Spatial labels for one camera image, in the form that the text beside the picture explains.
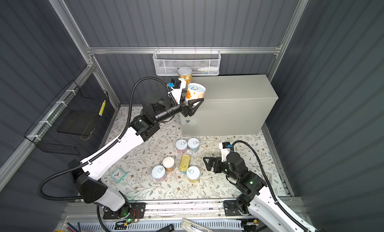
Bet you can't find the orange white pull-tab can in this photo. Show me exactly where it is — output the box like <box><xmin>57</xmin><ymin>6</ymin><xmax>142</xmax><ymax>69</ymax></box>
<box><xmin>186</xmin><ymin>83</ymin><xmax>206</xmax><ymax>101</ymax></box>

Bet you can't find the green orange peach can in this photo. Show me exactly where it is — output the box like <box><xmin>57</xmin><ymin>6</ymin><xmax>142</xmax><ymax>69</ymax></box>
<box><xmin>178</xmin><ymin>67</ymin><xmax>193</xmax><ymax>87</ymax></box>

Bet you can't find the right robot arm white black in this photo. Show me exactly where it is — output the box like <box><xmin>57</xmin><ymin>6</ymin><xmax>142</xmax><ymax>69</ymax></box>
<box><xmin>203</xmin><ymin>152</ymin><xmax>317</xmax><ymax>232</ymax></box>

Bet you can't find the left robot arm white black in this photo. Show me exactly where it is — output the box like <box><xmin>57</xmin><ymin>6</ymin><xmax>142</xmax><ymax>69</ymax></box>
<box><xmin>71</xmin><ymin>93</ymin><xmax>204</xmax><ymax>219</ymax></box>

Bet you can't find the yellow pull-tab can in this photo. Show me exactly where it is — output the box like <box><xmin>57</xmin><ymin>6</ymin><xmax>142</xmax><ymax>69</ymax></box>
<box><xmin>186</xmin><ymin>166</ymin><xmax>201</xmax><ymax>183</ymax></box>

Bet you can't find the light blue pull-tab can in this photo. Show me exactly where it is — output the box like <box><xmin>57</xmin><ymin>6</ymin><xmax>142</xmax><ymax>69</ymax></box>
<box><xmin>188</xmin><ymin>138</ymin><xmax>200</xmax><ymax>153</ymax></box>

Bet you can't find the yellow oval sardine tin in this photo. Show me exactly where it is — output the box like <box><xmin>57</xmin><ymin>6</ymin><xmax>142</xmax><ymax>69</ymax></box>
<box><xmin>179</xmin><ymin>154</ymin><xmax>191</xmax><ymax>174</ymax></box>

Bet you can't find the pink pull-tab can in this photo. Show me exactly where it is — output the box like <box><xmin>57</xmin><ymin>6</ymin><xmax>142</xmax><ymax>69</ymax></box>
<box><xmin>176</xmin><ymin>139</ymin><xmax>188</xmax><ymax>154</ymax></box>

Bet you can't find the white tube in basket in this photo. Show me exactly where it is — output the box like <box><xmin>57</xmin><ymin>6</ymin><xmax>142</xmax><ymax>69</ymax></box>
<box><xmin>192</xmin><ymin>66</ymin><xmax>219</xmax><ymax>75</ymax></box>

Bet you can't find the brown can white lid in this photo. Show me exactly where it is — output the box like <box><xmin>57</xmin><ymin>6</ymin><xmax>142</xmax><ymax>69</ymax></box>
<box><xmin>162</xmin><ymin>156</ymin><xmax>175</xmax><ymax>172</ymax></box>

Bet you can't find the beige metal cabinet box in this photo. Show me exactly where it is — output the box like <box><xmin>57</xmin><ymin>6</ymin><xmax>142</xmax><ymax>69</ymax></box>
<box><xmin>181</xmin><ymin>75</ymin><xmax>278</xmax><ymax>137</ymax></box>

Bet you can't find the pink can front left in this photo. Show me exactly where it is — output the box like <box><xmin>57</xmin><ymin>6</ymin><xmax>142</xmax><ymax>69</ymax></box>
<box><xmin>152</xmin><ymin>165</ymin><xmax>167</xmax><ymax>182</ymax></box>

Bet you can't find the yellow tag on basket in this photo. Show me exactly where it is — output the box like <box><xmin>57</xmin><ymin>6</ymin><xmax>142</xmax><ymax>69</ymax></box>
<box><xmin>99</xmin><ymin>100</ymin><xmax>106</xmax><ymax>116</ymax></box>

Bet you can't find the small teal clock card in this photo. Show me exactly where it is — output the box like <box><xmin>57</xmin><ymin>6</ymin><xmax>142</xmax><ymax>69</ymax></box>
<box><xmin>110</xmin><ymin>168</ymin><xmax>127</xmax><ymax>184</ymax></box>

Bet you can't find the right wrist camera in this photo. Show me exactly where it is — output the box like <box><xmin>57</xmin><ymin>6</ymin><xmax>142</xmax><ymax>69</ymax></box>
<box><xmin>219</xmin><ymin>142</ymin><xmax>232</xmax><ymax>162</ymax></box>

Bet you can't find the white wire mesh basket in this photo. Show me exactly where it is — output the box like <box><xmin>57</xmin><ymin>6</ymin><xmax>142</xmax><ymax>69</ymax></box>
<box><xmin>153</xmin><ymin>51</ymin><xmax>222</xmax><ymax>76</ymax></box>

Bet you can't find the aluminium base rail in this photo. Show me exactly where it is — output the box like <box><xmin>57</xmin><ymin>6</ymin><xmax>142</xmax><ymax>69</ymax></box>
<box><xmin>60</xmin><ymin>198</ymin><xmax>262</xmax><ymax>223</ymax></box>

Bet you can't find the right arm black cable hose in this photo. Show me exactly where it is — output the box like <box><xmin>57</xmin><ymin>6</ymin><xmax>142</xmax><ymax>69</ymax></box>
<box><xmin>230</xmin><ymin>140</ymin><xmax>313</xmax><ymax>232</ymax></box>

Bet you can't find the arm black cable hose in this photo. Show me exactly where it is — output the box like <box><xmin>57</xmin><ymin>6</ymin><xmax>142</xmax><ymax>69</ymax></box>
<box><xmin>37</xmin><ymin>76</ymin><xmax>172</xmax><ymax>202</ymax></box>
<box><xmin>230</xmin><ymin>140</ymin><xmax>313</xmax><ymax>232</ymax></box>

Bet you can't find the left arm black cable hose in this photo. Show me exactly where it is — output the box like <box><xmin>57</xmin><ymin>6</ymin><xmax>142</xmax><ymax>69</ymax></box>
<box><xmin>37</xmin><ymin>76</ymin><xmax>172</xmax><ymax>202</ymax></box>

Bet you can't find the black wire mesh basket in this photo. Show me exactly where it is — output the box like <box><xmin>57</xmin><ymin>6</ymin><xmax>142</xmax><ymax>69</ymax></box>
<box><xmin>25</xmin><ymin>82</ymin><xmax>109</xmax><ymax>155</ymax></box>

